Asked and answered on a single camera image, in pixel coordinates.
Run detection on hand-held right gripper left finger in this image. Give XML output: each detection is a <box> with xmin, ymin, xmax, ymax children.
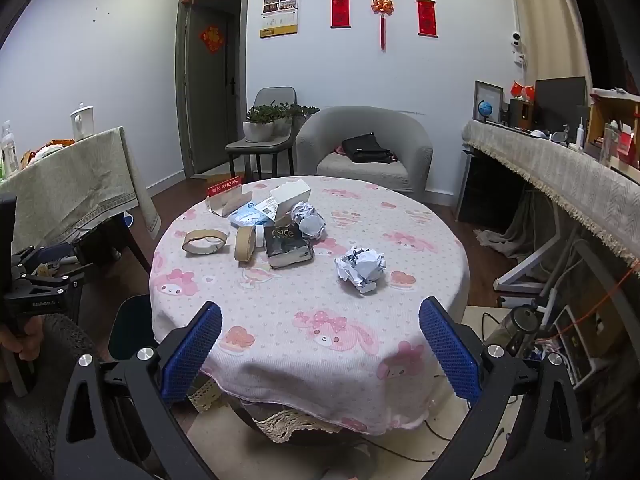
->
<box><xmin>52</xmin><ymin>301</ymin><xmax>223</xmax><ymax>480</ymax></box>

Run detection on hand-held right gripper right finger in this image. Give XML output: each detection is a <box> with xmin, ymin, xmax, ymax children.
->
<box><xmin>418</xmin><ymin>296</ymin><xmax>586</xmax><ymax>480</ymax></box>

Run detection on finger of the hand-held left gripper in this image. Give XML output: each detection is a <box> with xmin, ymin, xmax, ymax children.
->
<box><xmin>14</xmin><ymin>245</ymin><xmax>77</xmax><ymax>275</ymax></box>
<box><xmin>27</xmin><ymin>266</ymin><xmax>97</xmax><ymax>293</ymax></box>

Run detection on dark plastic bin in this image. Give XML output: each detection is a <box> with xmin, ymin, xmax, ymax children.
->
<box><xmin>107</xmin><ymin>294</ymin><xmax>166</xmax><ymax>361</ymax></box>

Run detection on wide cardboard tape roll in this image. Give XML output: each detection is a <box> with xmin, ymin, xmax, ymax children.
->
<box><xmin>181</xmin><ymin>229</ymin><xmax>231</xmax><ymax>255</ymax></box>

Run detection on narrow cardboard tape roll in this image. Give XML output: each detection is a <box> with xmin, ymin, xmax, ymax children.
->
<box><xmin>234</xmin><ymin>226</ymin><xmax>257</xmax><ymax>262</ymax></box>

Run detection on paper ball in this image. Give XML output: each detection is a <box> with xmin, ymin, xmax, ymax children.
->
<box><xmin>291</xmin><ymin>201</ymin><xmax>326</xmax><ymax>239</ymax></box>
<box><xmin>334</xmin><ymin>246</ymin><xmax>387</xmax><ymax>295</ymax></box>

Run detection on black tissue packet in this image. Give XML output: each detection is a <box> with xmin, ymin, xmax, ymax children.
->
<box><xmin>263</xmin><ymin>224</ymin><xmax>315</xmax><ymax>269</ymax></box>

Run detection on blue white tube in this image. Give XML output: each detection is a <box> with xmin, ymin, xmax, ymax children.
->
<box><xmin>229</xmin><ymin>203</ymin><xmax>268</xmax><ymax>228</ymax></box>

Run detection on red label cardboard packaging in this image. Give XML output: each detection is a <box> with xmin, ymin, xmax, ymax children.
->
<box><xmin>206</xmin><ymin>175</ymin><xmax>254</xmax><ymax>217</ymax></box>

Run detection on white cardboard box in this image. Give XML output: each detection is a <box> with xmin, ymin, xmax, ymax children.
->
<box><xmin>270</xmin><ymin>178</ymin><xmax>312</xmax><ymax>221</ymax></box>

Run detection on person's left hand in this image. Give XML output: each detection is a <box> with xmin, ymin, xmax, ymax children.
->
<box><xmin>0</xmin><ymin>314</ymin><xmax>45</xmax><ymax>383</ymax></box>

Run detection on dark table leg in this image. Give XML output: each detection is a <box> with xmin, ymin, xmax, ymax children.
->
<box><xmin>75</xmin><ymin>215</ymin><xmax>152</xmax><ymax>273</ymax></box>

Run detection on green patterned tablecloth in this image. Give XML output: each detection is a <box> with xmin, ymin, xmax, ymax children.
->
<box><xmin>0</xmin><ymin>126</ymin><xmax>162</xmax><ymax>266</ymax></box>

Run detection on white desk leg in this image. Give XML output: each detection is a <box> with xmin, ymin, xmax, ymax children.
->
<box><xmin>492</xmin><ymin>240</ymin><xmax>556</xmax><ymax>293</ymax></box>

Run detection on grey shaggy rug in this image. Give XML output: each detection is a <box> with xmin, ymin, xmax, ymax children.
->
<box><xmin>0</xmin><ymin>312</ymin><xmax>101</xmax><ymax>480</ymax></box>

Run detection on pink printed tablecloth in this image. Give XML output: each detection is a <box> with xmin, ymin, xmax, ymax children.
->
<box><xmin>148</xmin><ymin>175</ymin><xmax>471</xmax><ymax>436</ymax></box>

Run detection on orange snack packets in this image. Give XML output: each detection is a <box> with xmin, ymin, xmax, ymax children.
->
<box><xmin>27</xmin><ymin>137</ymin><xmax>76</xmax><ymax>162</ymax></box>

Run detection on white plastic bottle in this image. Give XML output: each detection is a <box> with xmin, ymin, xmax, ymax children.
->
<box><xmin>0</xmin><ymin>120</ymin><xmax>18</xmax><ymax>177</ymax></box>

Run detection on lace-edged under cloth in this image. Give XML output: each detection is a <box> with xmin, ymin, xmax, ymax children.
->
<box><xmin>187</xmin><ymin>375</ymin><xmax>361</xmax><ymax>446</ymax></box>

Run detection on grey draped cloth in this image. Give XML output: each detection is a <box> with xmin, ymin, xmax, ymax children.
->
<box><xmin>475</xmin><ymin>190</ymin><xmax>566</xmax><ymax>261</ymax></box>

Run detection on white kettle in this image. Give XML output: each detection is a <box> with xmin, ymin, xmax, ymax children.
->
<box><xmin>70</xmin><ymin>103</ymin><xmax>95</xmax><ymax>142</ymax></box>

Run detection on black cabinet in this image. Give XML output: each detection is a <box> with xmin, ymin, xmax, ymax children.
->
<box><xmin>455</xmin><ymin>145</ymin><xmax>526</xmax><ymax>223</ymax></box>

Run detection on beige fringed desk cloth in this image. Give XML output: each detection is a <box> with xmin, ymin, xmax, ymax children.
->
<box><xmin>461</xmin><ymin>119</ymin><xmax>640</xmax><ymax>278</ymax></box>

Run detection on black bag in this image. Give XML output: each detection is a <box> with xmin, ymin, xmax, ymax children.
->
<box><xmin>341</xmin><ymin>132</ymin><xmax>393</xmax><ymax>164</ymax></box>

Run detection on potted plant white pot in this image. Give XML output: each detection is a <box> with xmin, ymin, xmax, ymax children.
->
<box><xmin>243</xmin><ymin>104</ymin><xmax>276</xmax><ymax>143</ymax></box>

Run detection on grey door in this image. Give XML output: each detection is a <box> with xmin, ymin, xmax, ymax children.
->
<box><xmin>176</xmin><ymin>0</ymin><xmax>251</xmax><ymax>178</ymax></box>

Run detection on dark wooden speaker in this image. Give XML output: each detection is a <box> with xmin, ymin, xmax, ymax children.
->
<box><xmin>509</xmin><ymin>99</ymin><xmax>536</xmax><ymax>130</ymax></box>

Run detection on grey armchair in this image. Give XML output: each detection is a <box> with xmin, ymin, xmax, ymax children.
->
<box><xmin>295</xmin><ymin>106</ymin><xmax>434</xmax><ymax>193</ymax></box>

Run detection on leafy potted plant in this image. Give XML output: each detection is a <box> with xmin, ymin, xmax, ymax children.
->
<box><xmin>272</xmin><ymin>102</ymin><xmax>321</xmax><ymax>133</ymax></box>

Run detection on framed picture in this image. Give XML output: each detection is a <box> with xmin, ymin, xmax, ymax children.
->
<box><xmin>473</xmin><ymin>80</ymin><xmax>505</xmax><ymax>123</ymax></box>

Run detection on grey dining chair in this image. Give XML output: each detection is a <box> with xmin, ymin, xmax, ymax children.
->
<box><xmin>225</xmin><ymin>86</ymin><xmax>297</xmax><ymax>181</ymax></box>

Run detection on black monitor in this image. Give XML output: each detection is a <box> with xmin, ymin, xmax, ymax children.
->
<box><xmin>534</xmin><ymin>76</ymin><xmax>588</xmax><ymax>133</ymax></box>

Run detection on red diamond door decoration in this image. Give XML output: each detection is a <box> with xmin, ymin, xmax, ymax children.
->
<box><xmin>200</xmin><ymin>25</ymin><xmax>224</xmax><ymax>54</ymax></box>

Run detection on open cardboard box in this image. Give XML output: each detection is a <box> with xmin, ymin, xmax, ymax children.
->
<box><xmin>585</xmin><ymin>87</ymin><xmax>640</xmax><ymax>168</ymax></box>

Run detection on red hanging scroll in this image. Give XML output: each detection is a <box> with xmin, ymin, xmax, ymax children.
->
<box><xmin>416</xmin><ymin>0</ymin><xmax>440</xmax><ymax>38</ymax></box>
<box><xmin>329</xmin><ymin>0</ymin><xmax>351</xmax><ymax>30</ymax></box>

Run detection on beige curtain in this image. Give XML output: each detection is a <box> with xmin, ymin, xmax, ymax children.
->
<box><xmin>505</xmin><ymin>0</ymin><xmax>593</xmax><ymax>111</ymax></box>

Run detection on wall calendar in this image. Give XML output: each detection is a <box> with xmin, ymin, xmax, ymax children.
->
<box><xmin>260</xmin><ymin>0</ymin><xmax>300</xmax><ymax>39</ymax></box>

